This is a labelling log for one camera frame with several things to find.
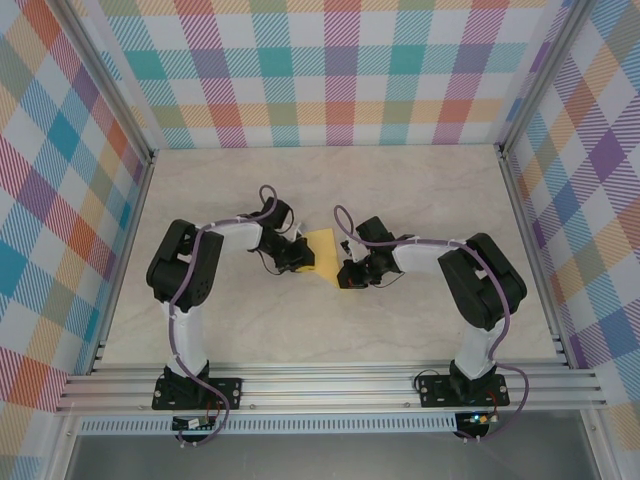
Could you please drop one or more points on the wide aluminium mounting rail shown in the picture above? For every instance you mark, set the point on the wide aluminium mounting rail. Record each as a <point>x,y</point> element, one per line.
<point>325,387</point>

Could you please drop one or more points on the black left circuit board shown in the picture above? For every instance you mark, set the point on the black left circuit board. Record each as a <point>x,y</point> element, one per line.
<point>187,424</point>

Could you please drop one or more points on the aluminium corner post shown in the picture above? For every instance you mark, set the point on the aluminium corner post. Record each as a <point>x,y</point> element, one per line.
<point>540,75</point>
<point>107,80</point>

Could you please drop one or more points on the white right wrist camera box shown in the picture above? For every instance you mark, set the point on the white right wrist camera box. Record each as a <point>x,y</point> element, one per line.
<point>351,250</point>

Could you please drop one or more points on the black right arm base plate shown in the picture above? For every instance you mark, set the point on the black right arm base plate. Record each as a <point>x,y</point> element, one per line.
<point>435,392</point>

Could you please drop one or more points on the aluminium side rail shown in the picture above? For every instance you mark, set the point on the aluminium side rail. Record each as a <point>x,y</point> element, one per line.
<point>128,240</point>
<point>529,240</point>

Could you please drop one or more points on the black right circuit board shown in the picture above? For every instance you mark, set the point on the black right circuit board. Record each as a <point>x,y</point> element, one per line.
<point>477,419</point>

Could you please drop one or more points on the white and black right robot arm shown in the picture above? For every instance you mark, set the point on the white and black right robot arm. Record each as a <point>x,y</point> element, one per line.
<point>480,285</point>

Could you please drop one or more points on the black circuit board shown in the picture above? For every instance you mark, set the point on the black circuit board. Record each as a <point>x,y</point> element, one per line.
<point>477,419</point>
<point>187,424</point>

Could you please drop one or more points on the yellow cloth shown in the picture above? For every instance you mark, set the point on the yellow cloth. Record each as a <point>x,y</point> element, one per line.
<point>325,250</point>

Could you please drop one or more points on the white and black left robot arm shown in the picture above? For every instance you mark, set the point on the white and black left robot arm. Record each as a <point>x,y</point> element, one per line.
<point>180,270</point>

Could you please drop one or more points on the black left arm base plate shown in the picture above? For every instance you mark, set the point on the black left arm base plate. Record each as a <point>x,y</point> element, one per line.
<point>227,392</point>

